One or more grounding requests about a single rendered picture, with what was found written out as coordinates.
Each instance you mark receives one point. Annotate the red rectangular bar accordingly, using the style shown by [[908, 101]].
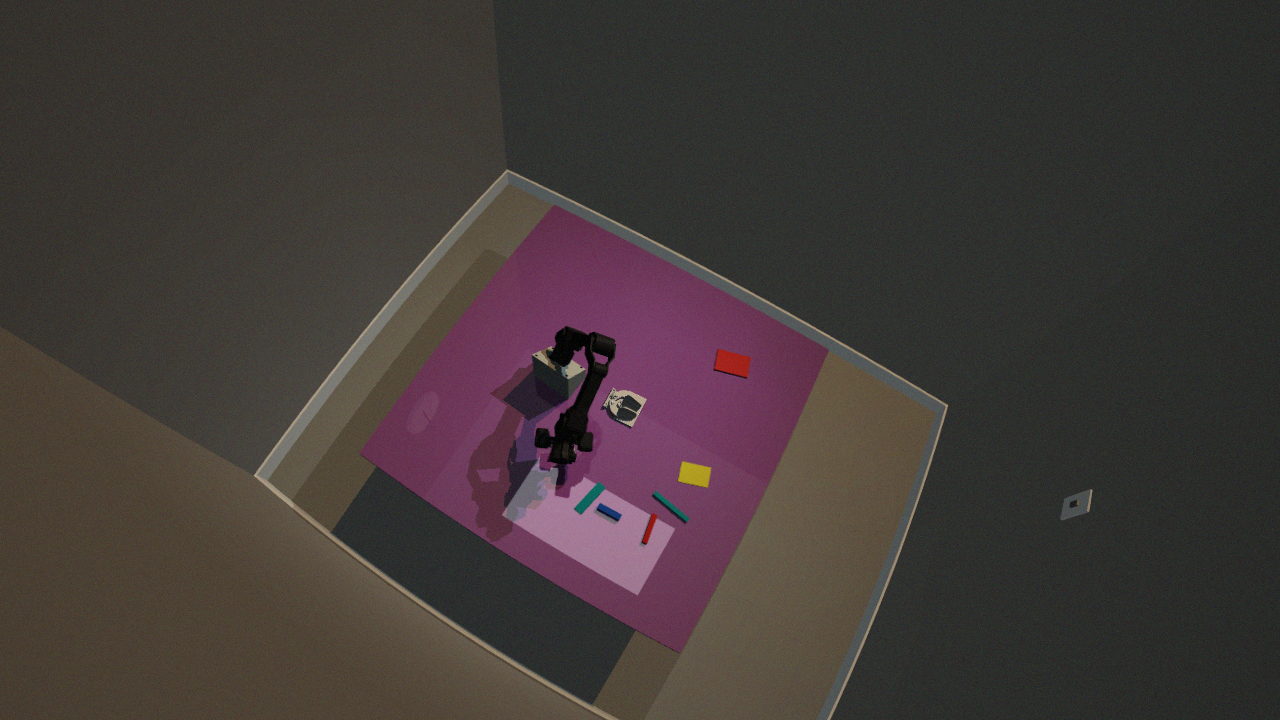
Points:
[[649, 528]]

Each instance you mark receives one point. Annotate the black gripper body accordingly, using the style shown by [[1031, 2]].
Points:
[[541, 440]]

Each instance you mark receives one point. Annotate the red flat rectangular plate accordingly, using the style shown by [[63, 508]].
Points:
[[732, 363]]

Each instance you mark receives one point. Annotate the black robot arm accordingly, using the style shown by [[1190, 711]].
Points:
[[574, 421]]

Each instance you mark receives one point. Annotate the green flat bar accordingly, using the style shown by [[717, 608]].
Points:
[[589, 498]]

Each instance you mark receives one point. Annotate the teal flat bar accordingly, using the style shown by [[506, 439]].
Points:
[[670, 506]]

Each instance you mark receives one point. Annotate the yellow rectangular plate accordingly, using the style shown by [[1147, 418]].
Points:
[[691, 473]]

